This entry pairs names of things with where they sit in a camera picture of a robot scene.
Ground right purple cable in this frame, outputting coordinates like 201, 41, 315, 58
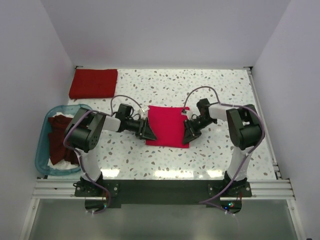
182, 86, 265, 208

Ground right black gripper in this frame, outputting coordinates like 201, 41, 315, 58
182, 116, 217, 145

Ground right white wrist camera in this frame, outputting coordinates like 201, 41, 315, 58
181, 108, 194, 119

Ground purple cable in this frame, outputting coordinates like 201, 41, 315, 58
182, 86, 265, 208
62, 94, 146, 215

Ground folded dark red t-shirt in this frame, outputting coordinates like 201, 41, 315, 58
68, 68, 118, 99

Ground white cloth in basket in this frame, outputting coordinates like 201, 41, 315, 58
47, 159, 79, 171

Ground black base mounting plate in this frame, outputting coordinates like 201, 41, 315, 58
74, 178, 253, 209

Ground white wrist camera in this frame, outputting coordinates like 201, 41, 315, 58
138, 106, 150, 118
181, 108, 194, 119

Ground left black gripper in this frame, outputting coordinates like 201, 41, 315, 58
124, 117, 156, 141

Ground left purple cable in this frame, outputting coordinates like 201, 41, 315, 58
62, 94, 146, 215

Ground teal plastic basket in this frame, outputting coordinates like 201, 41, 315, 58
34, 104, 92, 176

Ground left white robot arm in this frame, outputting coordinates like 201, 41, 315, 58
63, 103, 157, 196

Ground dark red clothes in basket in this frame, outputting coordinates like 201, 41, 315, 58
48, 115, 79, 166

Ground bright pink-red t-shirt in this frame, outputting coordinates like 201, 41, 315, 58
145, 105, 190, 149

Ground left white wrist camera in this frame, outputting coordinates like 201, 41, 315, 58
138, 106, 150, 118

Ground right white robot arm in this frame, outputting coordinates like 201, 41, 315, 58
182, 98, 266, 197

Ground aluminium frame rail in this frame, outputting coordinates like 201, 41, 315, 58
32, 179, 76, 200

